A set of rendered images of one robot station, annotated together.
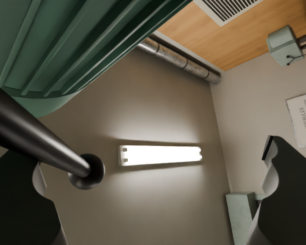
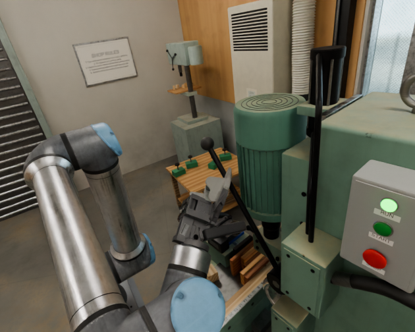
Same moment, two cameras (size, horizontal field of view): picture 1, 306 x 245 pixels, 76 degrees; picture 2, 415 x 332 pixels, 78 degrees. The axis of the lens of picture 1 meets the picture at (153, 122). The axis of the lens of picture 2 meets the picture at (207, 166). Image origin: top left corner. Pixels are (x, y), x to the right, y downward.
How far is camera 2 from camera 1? 0.67 m
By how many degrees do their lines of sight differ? 71
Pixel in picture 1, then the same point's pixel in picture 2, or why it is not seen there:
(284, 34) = (196, 60)
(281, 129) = (93, 28)
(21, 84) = (244, 151)
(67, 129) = not seen: outside the picture
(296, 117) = (107, 46)
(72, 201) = not seen: outside the picture
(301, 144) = (77, 48)
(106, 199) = not seen: outside the picture
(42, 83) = (242, 151)
